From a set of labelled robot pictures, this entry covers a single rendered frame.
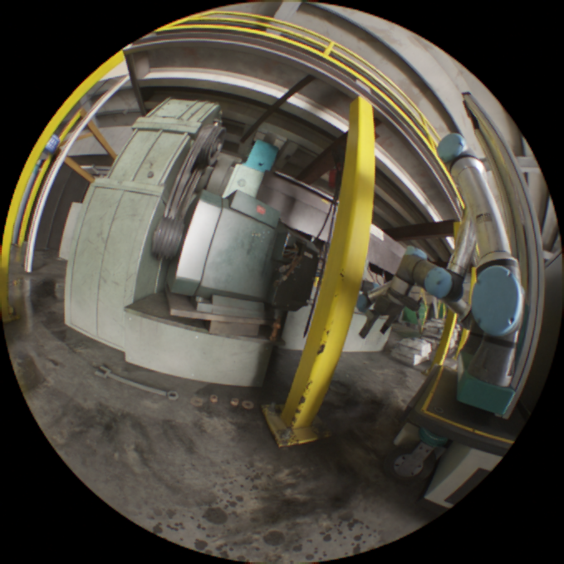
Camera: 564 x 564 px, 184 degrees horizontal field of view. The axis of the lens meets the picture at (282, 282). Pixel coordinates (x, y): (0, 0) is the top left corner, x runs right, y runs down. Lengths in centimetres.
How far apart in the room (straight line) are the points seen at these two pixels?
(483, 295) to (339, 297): 39
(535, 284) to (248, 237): 108
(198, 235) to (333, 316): 54
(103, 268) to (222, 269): 66
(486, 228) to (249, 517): 81
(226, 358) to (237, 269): 40
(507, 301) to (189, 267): 85
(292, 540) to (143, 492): 35
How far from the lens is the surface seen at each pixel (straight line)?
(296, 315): 150
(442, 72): 554
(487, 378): 51
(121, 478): 60
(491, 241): 44
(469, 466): 60
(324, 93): 167
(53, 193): 508
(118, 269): 97
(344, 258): 55
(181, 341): 82
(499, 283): 38
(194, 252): 67
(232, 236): 72
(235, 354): 83
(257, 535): 55
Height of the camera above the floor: 54
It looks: 1 degrees up
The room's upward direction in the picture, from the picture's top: 14 degrees clockwise
